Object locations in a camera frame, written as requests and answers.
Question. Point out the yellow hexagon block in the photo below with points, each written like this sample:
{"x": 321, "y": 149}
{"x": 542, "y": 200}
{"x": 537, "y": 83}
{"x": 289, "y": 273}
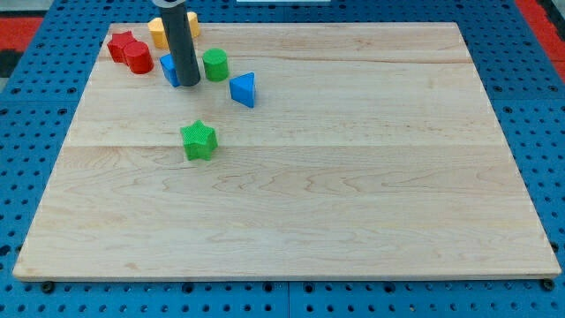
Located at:
{"x": 156, "y": 30}

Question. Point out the blue triangle block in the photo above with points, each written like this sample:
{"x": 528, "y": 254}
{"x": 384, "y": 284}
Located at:
{"x": 242, "y": 89}

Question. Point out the green star block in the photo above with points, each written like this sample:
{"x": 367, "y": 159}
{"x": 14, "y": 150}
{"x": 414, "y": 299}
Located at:
{"x": 199, "y": 141}

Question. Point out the light wooden board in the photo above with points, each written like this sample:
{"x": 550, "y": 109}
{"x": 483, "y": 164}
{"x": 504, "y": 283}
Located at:
{"x": 372, "y": 153}

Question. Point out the green cylinder block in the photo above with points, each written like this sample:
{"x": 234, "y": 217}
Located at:
{"x": 215, "y": 62}

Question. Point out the blue cube block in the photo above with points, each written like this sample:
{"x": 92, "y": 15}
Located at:
{"x": 169, "y": 70}

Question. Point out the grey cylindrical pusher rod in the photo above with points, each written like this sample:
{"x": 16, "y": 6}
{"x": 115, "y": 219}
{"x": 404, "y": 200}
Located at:
{"x": 179, "y": 36}

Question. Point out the yellow block behind rod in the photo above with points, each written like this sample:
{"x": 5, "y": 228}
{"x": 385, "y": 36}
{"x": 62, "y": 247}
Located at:
{"x": 194, "y": 24}

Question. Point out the red cylinder block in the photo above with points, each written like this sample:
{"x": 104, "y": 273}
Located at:
{"x": 138, "y": 58}

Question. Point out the red star block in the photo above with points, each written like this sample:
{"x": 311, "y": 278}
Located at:
{"x": 117, "y": 44}

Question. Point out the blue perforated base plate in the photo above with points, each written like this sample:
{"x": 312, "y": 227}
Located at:
{"x": 42, "y": 94}

